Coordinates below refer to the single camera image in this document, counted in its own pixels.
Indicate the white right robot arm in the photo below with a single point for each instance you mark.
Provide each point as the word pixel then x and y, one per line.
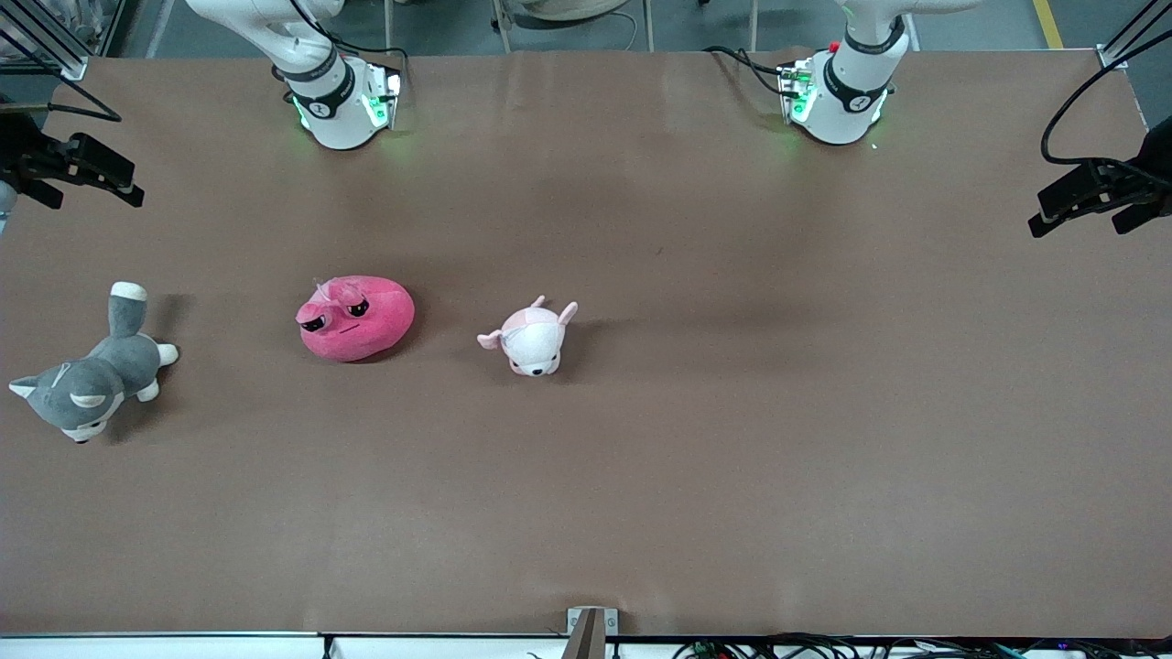
pixel 334 110

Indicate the hot pink round plush toy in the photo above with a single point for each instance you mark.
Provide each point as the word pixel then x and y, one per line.
pixel 357 320

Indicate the aluminium frame profile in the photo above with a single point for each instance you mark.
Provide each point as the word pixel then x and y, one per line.
pixel 1122 46
pixel 55 50

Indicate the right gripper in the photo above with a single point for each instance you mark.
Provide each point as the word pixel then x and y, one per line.
pixel 20 154

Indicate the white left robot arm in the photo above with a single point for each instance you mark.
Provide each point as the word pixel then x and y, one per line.
pixel 847 101

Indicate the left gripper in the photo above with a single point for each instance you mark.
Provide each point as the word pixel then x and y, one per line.
pixel 1155 167

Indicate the small pale pink plush dog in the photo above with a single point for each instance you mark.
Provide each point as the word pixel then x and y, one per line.
pixel 531 343

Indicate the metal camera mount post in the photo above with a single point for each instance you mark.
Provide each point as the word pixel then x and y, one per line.
pixel 586 641

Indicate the grey and white husky plush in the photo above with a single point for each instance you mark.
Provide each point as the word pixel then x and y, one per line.
pixel 92 384

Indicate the beige round stand base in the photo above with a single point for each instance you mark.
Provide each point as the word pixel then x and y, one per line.
pixel 568 9

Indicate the white metal stand leg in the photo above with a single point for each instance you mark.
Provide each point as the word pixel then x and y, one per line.
pixel 647 23
pixel 502 23

